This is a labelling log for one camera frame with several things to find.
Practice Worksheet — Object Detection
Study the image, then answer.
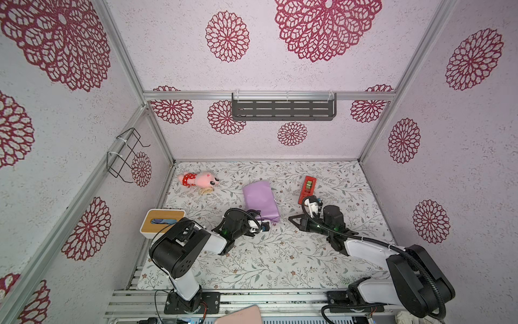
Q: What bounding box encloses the pink wrapping paper sheet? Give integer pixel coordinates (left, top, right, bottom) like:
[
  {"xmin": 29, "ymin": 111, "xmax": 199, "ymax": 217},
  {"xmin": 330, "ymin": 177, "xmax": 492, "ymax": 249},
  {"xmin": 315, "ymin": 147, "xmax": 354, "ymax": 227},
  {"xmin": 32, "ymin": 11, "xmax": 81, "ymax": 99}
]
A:
[{"xmin": 242, "ymin": 181, "xmax": 281, "ymax": 223}]

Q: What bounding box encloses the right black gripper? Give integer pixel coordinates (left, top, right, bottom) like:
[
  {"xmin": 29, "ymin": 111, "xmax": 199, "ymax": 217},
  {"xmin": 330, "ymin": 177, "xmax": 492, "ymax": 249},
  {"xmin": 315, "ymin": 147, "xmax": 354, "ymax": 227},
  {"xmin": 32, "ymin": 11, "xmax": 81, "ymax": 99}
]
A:
[{"xmin": 288, "ymin": 215, "xmax": 333, "ymax": 240}]

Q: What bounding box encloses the white cloth bottom right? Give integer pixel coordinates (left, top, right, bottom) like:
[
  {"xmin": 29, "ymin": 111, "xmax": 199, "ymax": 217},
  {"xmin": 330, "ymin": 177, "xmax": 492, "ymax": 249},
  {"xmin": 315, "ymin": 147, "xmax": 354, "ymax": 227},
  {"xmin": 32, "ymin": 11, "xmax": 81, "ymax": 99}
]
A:
[{"xmin": 395, "ymin": 311, "xmax": 442, "ymax": 324}]

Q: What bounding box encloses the grey wall shelf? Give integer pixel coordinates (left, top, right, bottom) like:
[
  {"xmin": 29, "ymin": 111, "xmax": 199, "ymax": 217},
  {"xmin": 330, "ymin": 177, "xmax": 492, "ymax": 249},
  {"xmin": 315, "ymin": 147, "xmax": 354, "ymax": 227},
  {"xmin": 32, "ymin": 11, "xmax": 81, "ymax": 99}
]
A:
[{"xmin": 231, "ymin": 93, "xmax": 337, "ymax": 122}]

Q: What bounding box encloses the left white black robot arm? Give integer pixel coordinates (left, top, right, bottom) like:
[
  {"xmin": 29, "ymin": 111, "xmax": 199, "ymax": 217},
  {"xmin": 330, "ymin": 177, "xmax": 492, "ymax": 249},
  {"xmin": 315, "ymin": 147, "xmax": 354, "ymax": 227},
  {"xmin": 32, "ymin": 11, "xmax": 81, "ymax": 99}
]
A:
[{"xmin": 148, "ymin": 208, "xmax": 271, "ymax": 305}]

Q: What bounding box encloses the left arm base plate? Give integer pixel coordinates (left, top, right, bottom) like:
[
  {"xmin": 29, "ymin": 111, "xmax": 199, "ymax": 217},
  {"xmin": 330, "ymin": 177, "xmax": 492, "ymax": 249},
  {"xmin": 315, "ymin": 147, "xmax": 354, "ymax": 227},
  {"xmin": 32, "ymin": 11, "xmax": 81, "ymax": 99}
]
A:
[{"xmin": 164, "ymin": 290, "xmax": 221, "ymax": 315}]

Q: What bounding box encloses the pink cloth at bottom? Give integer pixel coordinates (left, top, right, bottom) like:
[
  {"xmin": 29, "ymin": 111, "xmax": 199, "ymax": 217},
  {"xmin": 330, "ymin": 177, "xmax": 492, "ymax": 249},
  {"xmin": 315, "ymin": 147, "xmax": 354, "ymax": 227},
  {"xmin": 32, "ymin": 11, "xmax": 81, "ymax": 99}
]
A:
[{"xmin": 214, "ymin": 305, "xmax": 263, "ymax": 324}]

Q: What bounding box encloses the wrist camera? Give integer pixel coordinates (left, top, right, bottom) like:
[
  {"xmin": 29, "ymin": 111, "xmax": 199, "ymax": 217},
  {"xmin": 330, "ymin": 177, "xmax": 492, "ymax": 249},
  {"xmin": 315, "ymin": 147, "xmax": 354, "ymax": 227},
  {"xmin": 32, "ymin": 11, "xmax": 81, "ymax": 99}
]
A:
[
  {"xmin": 248, "ymin": 220, "xmax": 263, "ymax": 236},
  {"xmin": 304, "ymin": 196, "xmax": 323, "ymax": 219}
]

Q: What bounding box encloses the pink plush toy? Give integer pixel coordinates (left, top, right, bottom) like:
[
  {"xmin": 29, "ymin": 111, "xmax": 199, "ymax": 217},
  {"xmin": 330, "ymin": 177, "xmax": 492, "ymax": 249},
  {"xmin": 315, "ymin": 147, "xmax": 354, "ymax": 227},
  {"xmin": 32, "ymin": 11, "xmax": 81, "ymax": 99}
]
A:
[{"xmin": 178, "ymin": 172, "xmax": 220, "ymax": 189}]

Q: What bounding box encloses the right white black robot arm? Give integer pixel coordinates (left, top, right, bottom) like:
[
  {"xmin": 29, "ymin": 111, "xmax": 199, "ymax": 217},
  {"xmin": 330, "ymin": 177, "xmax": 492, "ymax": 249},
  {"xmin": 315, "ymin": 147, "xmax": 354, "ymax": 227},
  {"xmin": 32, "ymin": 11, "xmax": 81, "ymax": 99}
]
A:
[{"xmin": 289, "ymin": 196, "xmax": 455, "ymax": 321}]

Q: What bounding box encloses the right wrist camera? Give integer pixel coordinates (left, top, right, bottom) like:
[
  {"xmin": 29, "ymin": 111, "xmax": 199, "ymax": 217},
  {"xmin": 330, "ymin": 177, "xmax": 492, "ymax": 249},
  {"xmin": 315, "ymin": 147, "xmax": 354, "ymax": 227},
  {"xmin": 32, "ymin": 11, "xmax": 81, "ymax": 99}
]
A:
[{"xmin": 304, "ymin": 196, "xmax": 323, "ymax": 219}]

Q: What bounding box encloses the black wire wall rack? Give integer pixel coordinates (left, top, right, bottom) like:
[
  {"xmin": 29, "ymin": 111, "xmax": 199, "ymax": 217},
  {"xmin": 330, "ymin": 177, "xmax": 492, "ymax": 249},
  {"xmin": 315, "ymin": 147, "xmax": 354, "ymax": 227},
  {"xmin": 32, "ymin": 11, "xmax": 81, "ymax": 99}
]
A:
[{"xmin": 105, "ymin": 128, "xmax": 152, "ymax": 187}]

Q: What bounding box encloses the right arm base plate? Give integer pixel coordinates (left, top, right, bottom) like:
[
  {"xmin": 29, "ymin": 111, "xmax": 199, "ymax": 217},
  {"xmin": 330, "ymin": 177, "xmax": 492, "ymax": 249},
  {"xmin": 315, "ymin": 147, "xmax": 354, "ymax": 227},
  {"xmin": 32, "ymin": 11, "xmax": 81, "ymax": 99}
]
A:
[{"xmin": 326, "ymin": 290, "xmax": 385, "ymax": 313}]

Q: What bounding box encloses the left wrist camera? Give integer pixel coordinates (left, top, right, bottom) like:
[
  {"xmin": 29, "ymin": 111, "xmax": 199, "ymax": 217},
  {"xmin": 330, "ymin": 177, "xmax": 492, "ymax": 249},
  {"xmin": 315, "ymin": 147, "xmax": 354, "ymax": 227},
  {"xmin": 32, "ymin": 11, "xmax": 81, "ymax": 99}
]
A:
[{"xmin": 248, "ymin": 220, "xmax": 263, "ymax": 236}]

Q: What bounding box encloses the white wooden tissue box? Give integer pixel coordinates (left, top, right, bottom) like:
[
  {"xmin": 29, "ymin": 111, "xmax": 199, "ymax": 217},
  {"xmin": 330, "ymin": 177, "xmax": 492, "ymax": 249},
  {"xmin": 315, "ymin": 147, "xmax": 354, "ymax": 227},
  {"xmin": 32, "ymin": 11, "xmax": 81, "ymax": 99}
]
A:
[{"xmin": 140, "ymin": 209, "xmax": 186, "ymax": 239}]

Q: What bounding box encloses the red tape dispenser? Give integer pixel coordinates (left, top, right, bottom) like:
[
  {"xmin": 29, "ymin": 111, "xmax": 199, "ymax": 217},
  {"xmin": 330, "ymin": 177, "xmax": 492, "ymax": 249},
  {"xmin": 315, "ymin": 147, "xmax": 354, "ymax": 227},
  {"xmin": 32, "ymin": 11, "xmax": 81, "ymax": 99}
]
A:
[{"xmin": 298, "ymin": 175, "xmax": 316, "ymax": 205}]

